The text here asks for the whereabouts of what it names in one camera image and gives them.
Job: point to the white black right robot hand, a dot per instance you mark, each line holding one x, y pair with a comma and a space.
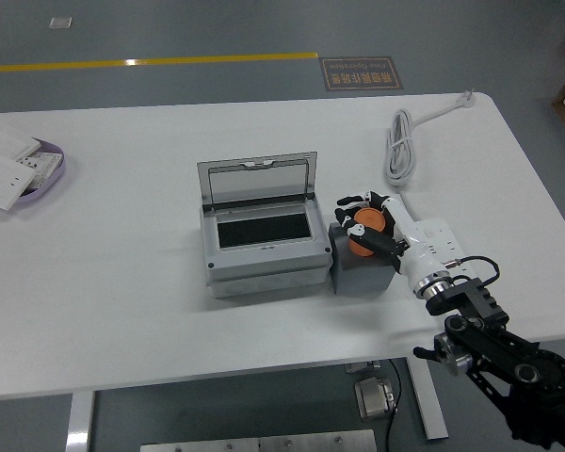
419, 263

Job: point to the orange cylinder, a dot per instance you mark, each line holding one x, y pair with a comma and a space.
369, 221

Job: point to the grey electrical box clear lid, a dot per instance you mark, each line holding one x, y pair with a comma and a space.
263, 279

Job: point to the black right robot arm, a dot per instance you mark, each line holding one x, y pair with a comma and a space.
489, 339

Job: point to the grey cube with round hole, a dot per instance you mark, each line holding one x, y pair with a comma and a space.
358, 279

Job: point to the silver floor outlet box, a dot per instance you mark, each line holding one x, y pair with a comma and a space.
374, 398

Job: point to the white power strip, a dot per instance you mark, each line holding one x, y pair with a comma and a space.
440, 235

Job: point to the white table leg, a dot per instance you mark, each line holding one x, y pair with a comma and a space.
428, 400
79, 424

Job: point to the brown floor sign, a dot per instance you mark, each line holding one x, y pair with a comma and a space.
361, 73

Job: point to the yellow floor tape line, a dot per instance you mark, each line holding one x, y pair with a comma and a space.
169, 61

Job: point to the purple tray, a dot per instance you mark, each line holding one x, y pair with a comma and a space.
48, 186

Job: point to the white multi-hole socket panel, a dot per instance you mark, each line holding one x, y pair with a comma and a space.
43, 165

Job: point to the small metal floor plate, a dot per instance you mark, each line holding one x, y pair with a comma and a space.
60, 22

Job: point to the table underside metal bracket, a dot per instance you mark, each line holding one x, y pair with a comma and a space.
362, 366

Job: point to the grey metal base plate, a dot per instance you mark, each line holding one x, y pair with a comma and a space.
263, 443

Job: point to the large white wall socket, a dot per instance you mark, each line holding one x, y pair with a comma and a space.
4, 181

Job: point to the plain white switch plate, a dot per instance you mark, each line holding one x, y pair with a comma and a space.
9, 143

